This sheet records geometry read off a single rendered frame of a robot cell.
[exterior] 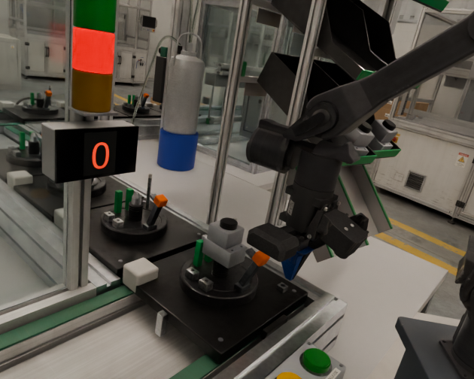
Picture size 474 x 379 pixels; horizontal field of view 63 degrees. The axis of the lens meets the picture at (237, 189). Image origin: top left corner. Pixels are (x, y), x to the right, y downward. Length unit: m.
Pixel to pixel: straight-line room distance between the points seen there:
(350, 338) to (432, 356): 0.33
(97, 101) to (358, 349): 0.65
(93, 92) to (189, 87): 1.01
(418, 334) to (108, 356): 0.44
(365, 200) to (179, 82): 0.83
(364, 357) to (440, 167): 3.96
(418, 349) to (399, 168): 4.35
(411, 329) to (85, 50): 0.55
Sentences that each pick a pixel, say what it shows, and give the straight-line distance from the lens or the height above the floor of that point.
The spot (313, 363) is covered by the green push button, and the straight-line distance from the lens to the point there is 0.61.
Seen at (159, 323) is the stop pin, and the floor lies 0.95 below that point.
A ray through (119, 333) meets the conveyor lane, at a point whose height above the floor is 0.92.
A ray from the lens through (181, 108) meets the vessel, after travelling 1.54.
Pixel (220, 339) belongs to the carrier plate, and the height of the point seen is 0.97.
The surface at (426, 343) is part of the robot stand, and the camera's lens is 0.58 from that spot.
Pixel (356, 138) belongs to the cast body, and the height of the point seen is 1.24.
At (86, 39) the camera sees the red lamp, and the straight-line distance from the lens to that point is 0.54.
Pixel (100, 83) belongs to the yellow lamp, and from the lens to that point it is 0.54.
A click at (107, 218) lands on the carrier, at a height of 1.00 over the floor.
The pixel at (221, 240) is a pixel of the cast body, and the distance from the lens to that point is 0.65.
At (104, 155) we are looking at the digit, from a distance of 0.57.
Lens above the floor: 1.37
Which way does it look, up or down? 20 degrees down
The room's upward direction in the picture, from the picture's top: 10 degrees clockwise
